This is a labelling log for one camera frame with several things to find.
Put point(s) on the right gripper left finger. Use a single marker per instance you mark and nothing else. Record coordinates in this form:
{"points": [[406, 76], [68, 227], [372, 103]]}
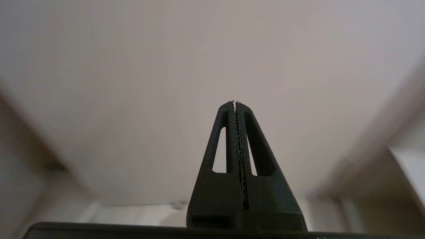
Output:
{"points": [[212, 199]]}

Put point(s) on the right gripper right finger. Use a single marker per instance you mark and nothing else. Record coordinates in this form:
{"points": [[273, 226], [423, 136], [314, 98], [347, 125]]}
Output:
{"points": [[272, 205]]}

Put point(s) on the brown closet frame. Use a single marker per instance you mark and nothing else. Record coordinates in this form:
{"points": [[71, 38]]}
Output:
{"points": [[372, 142]]}

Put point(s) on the white door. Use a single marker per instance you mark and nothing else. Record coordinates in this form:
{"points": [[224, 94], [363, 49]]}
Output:
{"points": [[166, 66]]}

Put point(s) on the white shelf board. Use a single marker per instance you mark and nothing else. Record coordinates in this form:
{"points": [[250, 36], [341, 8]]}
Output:
{"points": [[411, 172]]}

